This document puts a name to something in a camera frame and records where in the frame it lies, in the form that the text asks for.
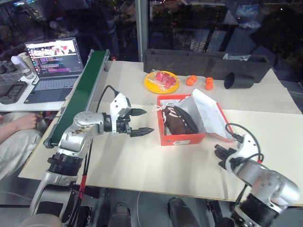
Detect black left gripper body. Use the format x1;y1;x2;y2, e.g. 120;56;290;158
115;111;134;138

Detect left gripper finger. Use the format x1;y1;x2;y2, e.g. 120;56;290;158
129;127;155;139
131;108;148;117

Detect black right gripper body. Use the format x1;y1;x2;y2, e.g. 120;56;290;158
224;147;239;164

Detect brown shoe with white laces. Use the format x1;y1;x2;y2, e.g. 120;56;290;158
151;104;193;136

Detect orange shoe box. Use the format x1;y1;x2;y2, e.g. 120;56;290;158
156;88;238;147

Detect brown shoe with black sole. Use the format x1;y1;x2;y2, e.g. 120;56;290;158
174;105;200;133

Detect green conveyor belt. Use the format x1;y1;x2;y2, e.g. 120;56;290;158
43;49;111;149

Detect bystander bare hand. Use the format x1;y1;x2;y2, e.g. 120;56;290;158
14;113;45;131

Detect beige cardboard sheet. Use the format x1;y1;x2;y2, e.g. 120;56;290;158
97;61;303;115
18;103;303;203

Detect yellow plate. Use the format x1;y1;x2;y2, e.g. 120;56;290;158
144;70;181;94

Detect red snacks in clear bag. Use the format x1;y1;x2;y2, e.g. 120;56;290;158
151;70;180;90

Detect dark grey foam tray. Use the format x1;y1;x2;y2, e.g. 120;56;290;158
143;49;272;84

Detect black cylindrical cup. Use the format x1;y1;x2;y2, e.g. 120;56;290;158
223;72;255;90

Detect open grey laptop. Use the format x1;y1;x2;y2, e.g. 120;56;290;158
23;37;85;105

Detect clear plastic bag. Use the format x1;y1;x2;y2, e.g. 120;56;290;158
222;53;251;62

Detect person at left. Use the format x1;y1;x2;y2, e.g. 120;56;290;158
0;111;46;181

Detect clear plastic bottle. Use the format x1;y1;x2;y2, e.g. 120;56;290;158
11;56;36;80

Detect black handheld device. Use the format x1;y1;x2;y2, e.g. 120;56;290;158
0;81;28;105

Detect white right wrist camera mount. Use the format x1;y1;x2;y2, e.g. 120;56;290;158
230;133;261;164

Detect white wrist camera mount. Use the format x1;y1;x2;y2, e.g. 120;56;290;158
230;133;261;164
109;93;132;133

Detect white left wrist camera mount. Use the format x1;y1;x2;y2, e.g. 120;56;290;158
109;93;132;133

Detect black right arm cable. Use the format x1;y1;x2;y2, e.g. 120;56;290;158
224;122;265;209

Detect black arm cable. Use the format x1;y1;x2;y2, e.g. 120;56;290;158
70;85;119;224
224;122;265;209

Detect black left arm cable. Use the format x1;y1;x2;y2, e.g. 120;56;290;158
70;85;119;224

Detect thin white cable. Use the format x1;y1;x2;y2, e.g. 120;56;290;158
134;191;142;227

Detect grey window frame post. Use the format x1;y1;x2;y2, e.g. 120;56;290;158
134;0;151;62

